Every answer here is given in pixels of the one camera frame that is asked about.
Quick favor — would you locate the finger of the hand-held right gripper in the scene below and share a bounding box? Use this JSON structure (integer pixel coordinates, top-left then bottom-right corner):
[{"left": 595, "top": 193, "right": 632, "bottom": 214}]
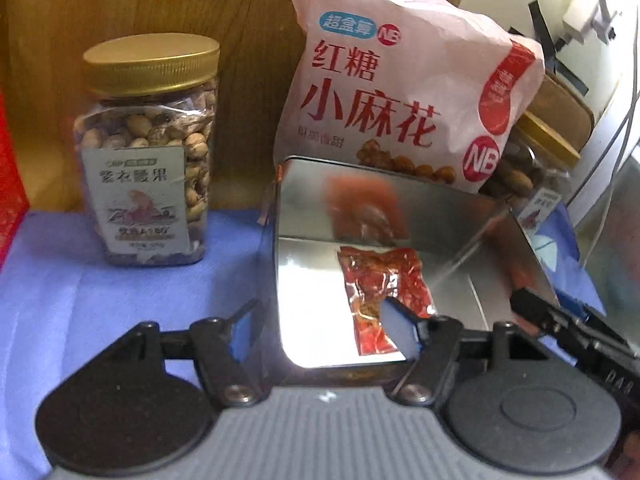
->
[{"left": 510, "top": 286, "right": 640, "bottom": 361}]

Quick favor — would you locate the long black tape strip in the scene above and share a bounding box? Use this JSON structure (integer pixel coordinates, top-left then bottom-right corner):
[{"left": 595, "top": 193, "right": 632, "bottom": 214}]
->
[{"left": 509, "top": 25, "right": 591, "bottom": 97}]

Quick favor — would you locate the pink snack bag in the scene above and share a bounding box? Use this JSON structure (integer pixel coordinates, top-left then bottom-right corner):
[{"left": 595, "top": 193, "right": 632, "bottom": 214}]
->
[{"left": 274, "top": 0, "right": 546, "bottom": 196}]

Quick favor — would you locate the shiny metal tin box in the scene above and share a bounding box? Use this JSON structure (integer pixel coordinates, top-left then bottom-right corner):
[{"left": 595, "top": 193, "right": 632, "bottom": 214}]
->
[{"left": 260, "top": 156, "right": 561, "bottom": 372}]

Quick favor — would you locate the short black tape strip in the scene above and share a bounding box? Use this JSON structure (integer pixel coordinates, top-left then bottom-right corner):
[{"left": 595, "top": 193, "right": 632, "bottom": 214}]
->
[{"left": 527, "top": 2, "right": 559, "bottom": 72}]

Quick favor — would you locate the nut jar dark label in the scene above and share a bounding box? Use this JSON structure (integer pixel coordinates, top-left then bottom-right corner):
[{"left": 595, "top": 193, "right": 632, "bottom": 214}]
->
[{"left": 480, "top": 110, "right": 583, "bottom": 233}]

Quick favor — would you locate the red snack packet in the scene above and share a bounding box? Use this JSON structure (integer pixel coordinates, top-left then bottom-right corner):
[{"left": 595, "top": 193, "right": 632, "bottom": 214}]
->
[{"left": 336, "top": 246, "right": 436, "bottom": 357}]

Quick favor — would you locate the nut jar white label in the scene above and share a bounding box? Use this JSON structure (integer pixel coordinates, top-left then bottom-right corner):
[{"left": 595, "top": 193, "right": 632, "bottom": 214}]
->
[{"left": 72, "top": 35, "right": 222, "bottom": 267}]

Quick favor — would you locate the thin white cable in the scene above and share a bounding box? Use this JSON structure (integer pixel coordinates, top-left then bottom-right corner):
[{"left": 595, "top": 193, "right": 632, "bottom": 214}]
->
[{"left": 570, "top": 50, "right": 640, "bottom": 271}]

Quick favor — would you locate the red box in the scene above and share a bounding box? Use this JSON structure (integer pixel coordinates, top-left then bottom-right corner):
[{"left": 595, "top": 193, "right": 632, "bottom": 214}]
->
[{"left": 0, "top": 105, "right": 31, "bottom": 266}]

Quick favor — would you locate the white power strip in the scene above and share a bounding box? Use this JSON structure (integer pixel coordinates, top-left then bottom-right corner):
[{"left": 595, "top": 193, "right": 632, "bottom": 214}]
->
[{"left": 562, "top": 0, "right": 621, "bottom": 43}]

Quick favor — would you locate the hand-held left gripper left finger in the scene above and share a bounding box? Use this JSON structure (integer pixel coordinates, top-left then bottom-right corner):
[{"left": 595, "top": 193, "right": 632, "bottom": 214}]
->
[{"left": 131, "top": 300, "right": 271, "bottom": 407}]

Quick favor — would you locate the blue cloth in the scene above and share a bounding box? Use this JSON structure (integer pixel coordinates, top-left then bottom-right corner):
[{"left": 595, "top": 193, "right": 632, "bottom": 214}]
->
[{"left": 0, "top": 209, "right": 611, "bottom": 480}]

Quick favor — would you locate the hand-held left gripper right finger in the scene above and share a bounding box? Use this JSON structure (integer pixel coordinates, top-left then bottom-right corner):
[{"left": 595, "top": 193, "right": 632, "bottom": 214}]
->
[{"left": 380, "top": 296, "right": 551, "bottom": 407}]

